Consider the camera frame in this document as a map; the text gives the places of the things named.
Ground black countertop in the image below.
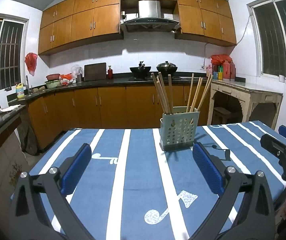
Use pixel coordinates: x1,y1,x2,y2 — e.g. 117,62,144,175
7,72,246,106

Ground right barred window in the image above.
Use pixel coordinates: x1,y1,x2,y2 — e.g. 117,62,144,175
248,0,286,79

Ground orange upper kitchen cabinets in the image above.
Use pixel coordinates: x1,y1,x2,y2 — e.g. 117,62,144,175
38,0,237,55

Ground red bottles and bags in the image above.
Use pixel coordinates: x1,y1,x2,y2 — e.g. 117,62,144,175
206,54,236,81

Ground black wok with lid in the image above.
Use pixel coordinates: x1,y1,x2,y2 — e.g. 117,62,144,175
156,61,178,77

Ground black wok left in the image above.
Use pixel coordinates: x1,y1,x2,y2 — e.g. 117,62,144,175
129,61,151,79

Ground barred window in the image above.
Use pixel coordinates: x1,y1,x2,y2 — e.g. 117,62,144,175
0,18,25,91
248,0,286,79

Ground red plastic bag hanging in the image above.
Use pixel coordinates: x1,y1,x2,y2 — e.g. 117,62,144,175
25,53,38,76

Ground orange lower kitchen cabinets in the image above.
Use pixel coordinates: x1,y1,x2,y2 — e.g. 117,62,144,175
26,84,212,151

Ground dark cutting board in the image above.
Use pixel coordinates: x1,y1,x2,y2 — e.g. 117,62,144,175
84,62,107,81

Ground blue striped tablecloth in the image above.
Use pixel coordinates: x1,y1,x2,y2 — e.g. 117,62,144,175
24,121,286,239

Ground wooden chopstick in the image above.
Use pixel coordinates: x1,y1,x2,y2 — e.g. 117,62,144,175
158,72,170,114
189,76,202,113
191,77,204,113
197,75,213,112
156,76,167,114
151,73,168,114
168,74,173,114
186,73,194,113

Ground left barred window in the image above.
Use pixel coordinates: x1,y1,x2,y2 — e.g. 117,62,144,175
0,18,25,91

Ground orange kitchen cabinets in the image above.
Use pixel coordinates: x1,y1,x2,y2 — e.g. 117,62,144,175
26,84,212,151
38,0,237,55

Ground red small bottle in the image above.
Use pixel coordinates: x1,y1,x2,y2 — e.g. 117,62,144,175
108,66,113,79

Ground steel range hood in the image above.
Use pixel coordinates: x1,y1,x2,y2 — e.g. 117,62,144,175
120,0,180,33

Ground white worn side table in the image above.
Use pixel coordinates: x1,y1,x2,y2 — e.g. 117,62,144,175
207,80,283,129

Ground yellow detergent bottle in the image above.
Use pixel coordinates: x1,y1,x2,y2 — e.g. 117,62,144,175
16,83,25,99

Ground green and red basins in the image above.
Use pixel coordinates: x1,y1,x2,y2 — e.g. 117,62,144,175
45,74,61,89

